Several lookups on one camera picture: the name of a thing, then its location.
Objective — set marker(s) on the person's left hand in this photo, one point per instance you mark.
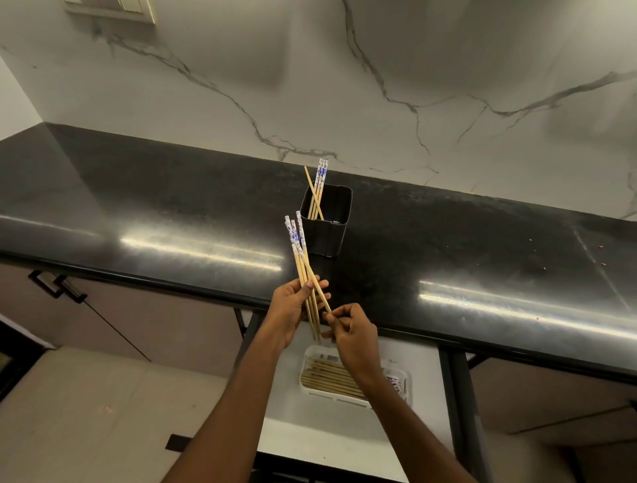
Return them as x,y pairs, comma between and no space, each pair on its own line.
283,313

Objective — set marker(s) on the person's right hand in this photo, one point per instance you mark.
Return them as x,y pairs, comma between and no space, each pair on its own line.
358,343

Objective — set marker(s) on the person's right thumb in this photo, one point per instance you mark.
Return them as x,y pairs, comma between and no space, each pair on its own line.
332,319

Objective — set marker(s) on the person's left thumb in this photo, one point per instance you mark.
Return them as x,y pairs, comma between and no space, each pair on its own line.
303,287

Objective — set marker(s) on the person's right forearm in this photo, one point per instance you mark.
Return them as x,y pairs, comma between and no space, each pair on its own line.
413,443

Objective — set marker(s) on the person's left forearm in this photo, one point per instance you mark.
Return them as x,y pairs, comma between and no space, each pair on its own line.
234,418

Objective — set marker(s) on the black square utensil holder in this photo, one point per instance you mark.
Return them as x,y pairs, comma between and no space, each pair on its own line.
326,234

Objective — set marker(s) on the pile of wooden chopsticks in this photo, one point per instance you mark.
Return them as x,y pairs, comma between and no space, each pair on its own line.
328,380

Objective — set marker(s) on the white plastic tray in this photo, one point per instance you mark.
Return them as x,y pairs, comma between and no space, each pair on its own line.
318,390

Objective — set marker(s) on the beige cabinet door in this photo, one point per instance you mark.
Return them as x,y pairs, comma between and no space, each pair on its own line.
174,328

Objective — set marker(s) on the black metal frame leg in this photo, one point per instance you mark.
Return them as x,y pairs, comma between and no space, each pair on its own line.
463,413
249,333

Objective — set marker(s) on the white wall switch plate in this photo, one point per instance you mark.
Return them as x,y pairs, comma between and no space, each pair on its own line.
112,9

